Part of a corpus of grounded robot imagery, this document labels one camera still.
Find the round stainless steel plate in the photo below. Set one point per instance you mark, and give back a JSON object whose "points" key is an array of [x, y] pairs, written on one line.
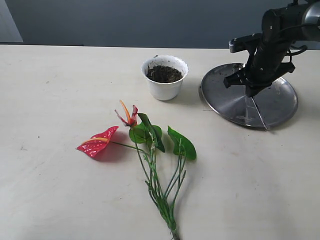
{"points": [[277, 103]]}

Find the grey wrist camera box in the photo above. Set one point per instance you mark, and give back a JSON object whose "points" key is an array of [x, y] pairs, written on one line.
{"points": [[243, 43]]}

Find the stainless steel spoon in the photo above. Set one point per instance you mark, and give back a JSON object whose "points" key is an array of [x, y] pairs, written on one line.
{"points": [[258, 112]]}

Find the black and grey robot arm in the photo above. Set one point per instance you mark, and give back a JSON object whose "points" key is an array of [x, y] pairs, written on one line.
{"points": [[281, 28]]}

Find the artificial red anthurium plant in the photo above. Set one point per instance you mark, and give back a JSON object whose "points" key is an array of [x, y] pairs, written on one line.
{"points": [[147, 140]]}

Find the white plastic flower pot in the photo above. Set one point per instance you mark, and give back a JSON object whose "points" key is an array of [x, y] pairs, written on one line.
{"points": [[164, 75]]}

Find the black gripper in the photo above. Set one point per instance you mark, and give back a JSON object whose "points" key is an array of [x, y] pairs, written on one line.
{"points": [[267, 66]]}

